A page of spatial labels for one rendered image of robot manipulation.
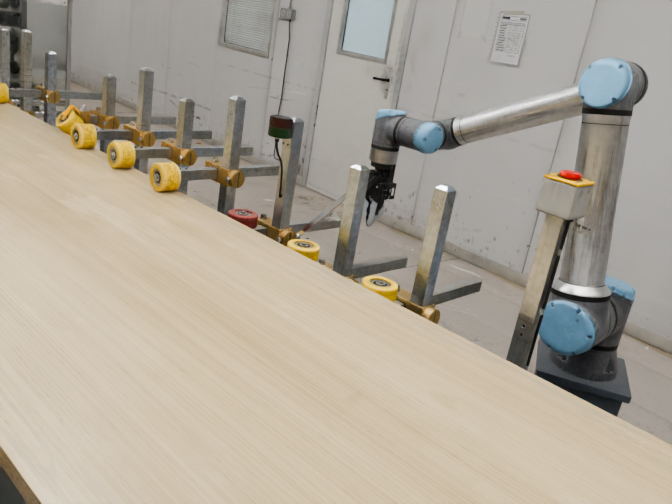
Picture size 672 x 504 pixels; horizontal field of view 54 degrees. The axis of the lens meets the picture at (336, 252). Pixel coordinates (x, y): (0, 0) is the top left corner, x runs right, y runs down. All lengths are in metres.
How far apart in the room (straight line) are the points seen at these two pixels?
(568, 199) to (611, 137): 0.48
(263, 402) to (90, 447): 0.24
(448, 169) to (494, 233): 0.58
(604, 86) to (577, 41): 2.59
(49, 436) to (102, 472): 0.09
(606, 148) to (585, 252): 0.26
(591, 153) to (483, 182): 2.89
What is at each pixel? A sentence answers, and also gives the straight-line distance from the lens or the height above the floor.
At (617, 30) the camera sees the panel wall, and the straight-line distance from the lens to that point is 4.18.
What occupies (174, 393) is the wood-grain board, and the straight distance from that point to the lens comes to 0.97.
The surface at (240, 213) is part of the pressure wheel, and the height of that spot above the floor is 0.91.
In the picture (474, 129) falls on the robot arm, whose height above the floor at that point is 1.19.
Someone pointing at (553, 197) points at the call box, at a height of 1.18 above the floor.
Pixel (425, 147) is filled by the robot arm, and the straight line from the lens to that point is 1.98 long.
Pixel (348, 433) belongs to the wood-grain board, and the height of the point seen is 0.90.
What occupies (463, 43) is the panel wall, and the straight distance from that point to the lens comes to 4.75.
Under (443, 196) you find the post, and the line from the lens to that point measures 1.42.
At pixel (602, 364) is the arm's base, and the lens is 2.00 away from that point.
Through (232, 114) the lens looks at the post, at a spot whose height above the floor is 1.13.
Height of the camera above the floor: 1.42
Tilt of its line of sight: 19 degrees down
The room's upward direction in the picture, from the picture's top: 10 degrees clockwise
